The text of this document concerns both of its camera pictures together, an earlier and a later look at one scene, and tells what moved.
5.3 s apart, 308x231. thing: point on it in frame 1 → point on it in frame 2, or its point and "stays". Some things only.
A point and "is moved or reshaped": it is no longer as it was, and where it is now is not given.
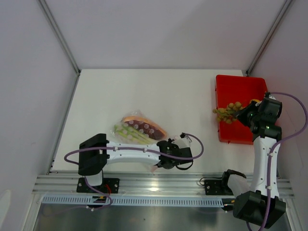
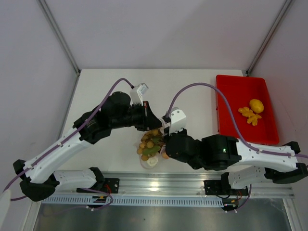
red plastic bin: [241, 89] stays
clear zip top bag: [134, 127] is moved or reshaped
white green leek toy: [132, 134] is moved or reshaped
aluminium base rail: [144, 185] stays
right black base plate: [216, 187] stays
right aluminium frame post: [269, 35] stays
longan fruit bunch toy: [228, 114] → [151, 144]
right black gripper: [251, 106] → [183, 132]
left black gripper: [173, 146] → [149, 121]
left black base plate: [109, 186] stays
